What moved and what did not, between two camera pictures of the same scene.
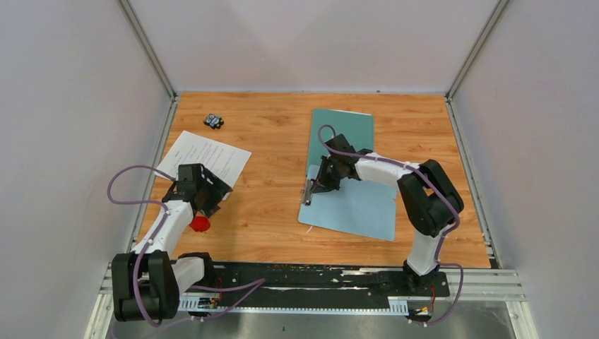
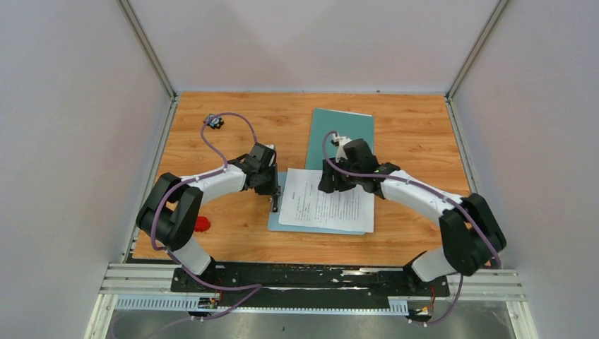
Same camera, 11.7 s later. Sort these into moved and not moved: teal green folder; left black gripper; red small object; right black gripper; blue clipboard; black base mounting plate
Moved: left black gripper; blue clipboard
Not moved: red small object; black base mounting plate; right black gripper; teal green folder
